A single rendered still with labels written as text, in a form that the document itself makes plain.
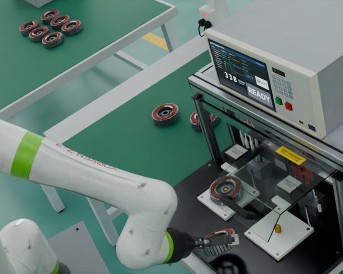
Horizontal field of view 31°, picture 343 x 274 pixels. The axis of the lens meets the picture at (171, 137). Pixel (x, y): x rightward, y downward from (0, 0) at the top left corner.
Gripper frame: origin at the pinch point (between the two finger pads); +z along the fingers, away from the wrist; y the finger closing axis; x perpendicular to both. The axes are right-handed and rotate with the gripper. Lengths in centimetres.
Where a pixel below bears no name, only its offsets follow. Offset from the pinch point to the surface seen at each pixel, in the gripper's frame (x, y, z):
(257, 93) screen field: -40.1, -20.8, -0.2
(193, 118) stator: -50, 32, 39
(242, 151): -27.6, -2.7, 15.9
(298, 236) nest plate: 1.2, -17.7, 16.3
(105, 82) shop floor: -125, 185, 150
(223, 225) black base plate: -5.2, 6.0, 12.7
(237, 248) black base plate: 2.4, -0.7, 8.9
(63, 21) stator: -133, 133, 69
